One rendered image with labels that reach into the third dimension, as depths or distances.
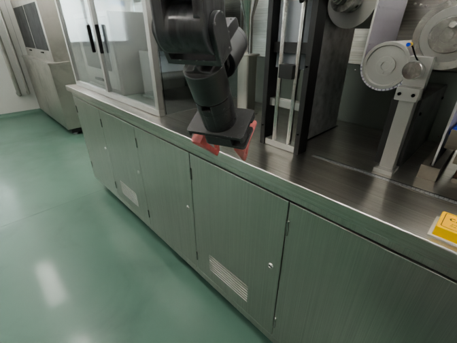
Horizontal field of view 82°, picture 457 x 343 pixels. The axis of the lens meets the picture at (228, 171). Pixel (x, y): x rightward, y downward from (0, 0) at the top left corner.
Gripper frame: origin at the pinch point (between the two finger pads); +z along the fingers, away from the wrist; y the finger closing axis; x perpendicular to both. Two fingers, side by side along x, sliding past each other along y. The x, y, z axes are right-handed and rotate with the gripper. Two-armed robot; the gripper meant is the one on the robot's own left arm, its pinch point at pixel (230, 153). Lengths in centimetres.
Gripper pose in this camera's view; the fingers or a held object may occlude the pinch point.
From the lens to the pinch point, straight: 51.5
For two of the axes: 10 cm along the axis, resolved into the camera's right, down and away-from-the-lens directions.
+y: -9.2, -1.9, 3.6
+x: -3.5, 8.1, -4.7
